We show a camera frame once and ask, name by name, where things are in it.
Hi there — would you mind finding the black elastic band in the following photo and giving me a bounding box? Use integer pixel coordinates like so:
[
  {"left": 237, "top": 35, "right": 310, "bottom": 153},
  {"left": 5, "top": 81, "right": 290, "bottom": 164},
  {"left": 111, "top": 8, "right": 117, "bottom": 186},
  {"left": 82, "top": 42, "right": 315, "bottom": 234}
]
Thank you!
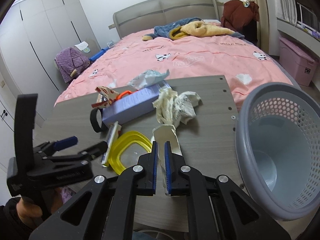
[{"left": 89, "top": 108, "right": 108, "bottom": 133}]

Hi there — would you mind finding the yellow rimmed clear lid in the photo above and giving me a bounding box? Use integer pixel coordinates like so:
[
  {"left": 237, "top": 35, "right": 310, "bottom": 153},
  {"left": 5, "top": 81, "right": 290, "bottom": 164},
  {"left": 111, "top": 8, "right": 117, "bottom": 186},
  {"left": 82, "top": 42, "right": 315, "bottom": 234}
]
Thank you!
[{"left": 108, "top": 131, "right": 152, "bottom": 175}]

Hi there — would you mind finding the white milk carton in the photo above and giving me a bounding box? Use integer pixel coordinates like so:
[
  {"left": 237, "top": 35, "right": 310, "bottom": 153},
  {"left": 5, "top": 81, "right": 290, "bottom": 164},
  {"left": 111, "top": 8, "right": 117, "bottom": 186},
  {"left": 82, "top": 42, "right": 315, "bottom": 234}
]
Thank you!
[{"left": 151, "top": 124, "right": 182, "bottom": 196}]

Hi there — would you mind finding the white paper wrapper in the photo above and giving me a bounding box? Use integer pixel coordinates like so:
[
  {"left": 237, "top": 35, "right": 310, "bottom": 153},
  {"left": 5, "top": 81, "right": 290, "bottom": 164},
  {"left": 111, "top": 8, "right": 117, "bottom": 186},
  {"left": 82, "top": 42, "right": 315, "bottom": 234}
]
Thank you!
[{"left": 152, "top": 88, "right": 201, "bottom": 128}]

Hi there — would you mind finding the person's left hand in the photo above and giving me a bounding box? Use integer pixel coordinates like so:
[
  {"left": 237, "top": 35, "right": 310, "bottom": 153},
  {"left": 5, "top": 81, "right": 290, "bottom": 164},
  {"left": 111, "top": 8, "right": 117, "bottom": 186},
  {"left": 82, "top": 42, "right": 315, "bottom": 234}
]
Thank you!
[{"left": 16, "top": 198, "right": 43, "bottom": 228}]

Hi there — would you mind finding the red white snack bag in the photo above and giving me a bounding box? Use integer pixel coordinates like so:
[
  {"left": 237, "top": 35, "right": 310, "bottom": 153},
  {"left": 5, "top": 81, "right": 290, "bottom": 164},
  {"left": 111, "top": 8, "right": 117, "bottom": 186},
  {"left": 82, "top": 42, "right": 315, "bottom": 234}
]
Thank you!
[{"left": 91, "top": 86, "right": 119, "bottom": 109}]

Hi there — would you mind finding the lavender cardboard box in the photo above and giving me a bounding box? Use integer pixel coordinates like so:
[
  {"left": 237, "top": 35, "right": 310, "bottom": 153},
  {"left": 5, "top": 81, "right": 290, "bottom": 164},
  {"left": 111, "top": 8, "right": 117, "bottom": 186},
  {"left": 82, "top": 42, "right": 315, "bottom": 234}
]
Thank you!
[{"left": 102, "top": 81, "right": 171, "bottom": 126}]

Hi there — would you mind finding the purple fuzzy garment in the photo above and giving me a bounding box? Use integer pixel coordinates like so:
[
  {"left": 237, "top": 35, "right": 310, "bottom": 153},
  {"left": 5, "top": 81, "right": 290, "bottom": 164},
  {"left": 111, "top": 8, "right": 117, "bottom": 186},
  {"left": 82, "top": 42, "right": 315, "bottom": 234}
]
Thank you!
[{"left": 55, "top": 47, "right": 90, "bottom": 83}]

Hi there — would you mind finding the crumpled light blue packet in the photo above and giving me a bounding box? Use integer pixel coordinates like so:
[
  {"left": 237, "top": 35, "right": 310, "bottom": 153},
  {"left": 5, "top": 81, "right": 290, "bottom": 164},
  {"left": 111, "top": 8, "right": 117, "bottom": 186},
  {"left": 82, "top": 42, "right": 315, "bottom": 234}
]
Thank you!
[{"left": 127, "top": 69, "right": 170, "bottom": 90}]

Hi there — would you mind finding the blue tube object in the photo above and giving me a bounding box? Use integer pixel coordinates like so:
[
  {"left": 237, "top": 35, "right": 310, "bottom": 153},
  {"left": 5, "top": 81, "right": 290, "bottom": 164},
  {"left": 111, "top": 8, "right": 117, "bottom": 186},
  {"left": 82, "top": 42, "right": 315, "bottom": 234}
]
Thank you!
[{"left": 89, "top": 47, "right": 110, "bottom": 62}]

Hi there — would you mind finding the white cloth on nightstand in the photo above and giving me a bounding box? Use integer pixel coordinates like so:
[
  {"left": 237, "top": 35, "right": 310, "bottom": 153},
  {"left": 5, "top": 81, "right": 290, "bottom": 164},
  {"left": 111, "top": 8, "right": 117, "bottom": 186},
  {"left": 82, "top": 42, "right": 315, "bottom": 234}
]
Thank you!
[{"left": 75, "top": 41, "right": 91, "bottom": 54}]

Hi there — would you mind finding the grey plastic laundry basket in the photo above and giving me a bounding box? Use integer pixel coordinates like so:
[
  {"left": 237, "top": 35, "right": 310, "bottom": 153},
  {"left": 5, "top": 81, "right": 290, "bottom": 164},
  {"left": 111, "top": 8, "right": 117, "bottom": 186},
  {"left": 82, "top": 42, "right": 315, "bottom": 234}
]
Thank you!
[{"left": 235, "top": 82, "right": 319, "bottom": 220}]

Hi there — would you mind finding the white wardrobe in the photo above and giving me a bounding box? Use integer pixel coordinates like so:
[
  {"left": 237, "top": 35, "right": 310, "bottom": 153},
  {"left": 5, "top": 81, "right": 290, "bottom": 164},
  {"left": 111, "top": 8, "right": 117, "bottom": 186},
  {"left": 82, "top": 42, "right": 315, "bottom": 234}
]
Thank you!
[{"left": 0, "top": 0, "right": 101, "bottom": 201}]

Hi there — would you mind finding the pink bed duvet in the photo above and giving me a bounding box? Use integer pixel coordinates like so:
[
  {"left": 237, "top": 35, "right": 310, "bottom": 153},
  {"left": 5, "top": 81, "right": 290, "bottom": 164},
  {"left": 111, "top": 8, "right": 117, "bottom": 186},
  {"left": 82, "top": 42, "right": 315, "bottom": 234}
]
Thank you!
[{"left": 56, "top": 29, "right": 292, "bottom": 108}]

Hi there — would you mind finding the blue fleece garment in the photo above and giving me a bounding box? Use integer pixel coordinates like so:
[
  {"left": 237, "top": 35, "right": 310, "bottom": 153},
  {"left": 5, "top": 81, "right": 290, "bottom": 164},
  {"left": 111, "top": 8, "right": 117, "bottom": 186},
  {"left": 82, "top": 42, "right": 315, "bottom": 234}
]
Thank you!
[{"left": 142, "top": 17, "right": 201, "bottom": 41}]

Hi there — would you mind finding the yellow fleece garment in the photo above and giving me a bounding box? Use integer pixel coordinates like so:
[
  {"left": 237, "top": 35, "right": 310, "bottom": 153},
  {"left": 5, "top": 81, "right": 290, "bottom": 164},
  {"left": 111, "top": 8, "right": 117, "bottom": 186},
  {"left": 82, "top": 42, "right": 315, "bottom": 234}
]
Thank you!
[{"left": 169, "top": 21, "right": 234, "bottom": 40}]

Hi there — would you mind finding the grey upholstered headboard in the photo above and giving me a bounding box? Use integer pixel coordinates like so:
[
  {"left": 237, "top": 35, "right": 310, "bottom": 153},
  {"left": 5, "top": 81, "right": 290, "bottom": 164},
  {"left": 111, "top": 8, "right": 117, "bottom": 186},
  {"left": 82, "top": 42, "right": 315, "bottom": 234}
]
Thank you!
[{"left": 113, "top": 0, "right": 220, "bottom": 38}]

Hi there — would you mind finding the maroon jacket on chair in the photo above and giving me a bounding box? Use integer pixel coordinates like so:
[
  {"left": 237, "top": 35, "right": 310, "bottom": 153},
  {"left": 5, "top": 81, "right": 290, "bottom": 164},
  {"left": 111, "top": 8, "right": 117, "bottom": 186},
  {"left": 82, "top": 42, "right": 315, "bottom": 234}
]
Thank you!
[{"left": 221, "top": 0, "right": 260, "bottom": 45}]

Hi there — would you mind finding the pink storage box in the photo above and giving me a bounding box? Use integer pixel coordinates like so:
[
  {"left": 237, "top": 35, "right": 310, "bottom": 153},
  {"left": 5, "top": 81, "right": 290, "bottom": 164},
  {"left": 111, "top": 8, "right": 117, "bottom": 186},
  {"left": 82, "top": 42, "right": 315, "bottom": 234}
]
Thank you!
[{"left": 279, "top": 37, "right": 319, "bottom": 86}]

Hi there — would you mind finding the white window sill rack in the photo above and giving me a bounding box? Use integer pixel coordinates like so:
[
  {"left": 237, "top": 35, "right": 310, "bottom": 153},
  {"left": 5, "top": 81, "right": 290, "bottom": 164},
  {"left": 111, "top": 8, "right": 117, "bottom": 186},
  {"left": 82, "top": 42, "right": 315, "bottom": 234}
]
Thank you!
[{"left": 296, "top": 3, "right": 319, "bottom": 40}]

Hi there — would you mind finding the beige curtain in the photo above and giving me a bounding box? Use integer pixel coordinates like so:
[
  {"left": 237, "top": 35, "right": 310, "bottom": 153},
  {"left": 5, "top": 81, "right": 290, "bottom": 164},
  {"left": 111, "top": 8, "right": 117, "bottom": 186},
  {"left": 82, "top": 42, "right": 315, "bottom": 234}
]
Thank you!
[{"left": 247, "top": 0, "right": 270, "bottom": 53}]

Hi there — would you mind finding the white sheer curtain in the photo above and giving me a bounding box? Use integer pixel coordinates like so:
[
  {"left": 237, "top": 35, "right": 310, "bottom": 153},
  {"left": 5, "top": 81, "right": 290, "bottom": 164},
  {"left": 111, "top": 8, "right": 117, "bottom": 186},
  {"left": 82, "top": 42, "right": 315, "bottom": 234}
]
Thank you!
[{"left": 276, "top": 0, "right": 297, "bottom": 25}]

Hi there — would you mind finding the orange plastic handle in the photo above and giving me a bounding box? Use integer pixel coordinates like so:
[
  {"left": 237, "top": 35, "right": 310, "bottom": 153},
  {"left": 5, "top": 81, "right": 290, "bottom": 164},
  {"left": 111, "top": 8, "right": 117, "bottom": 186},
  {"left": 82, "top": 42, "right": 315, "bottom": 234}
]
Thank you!
[{"left": 116, "top": 90, "right": 133, "bottom": 100}]

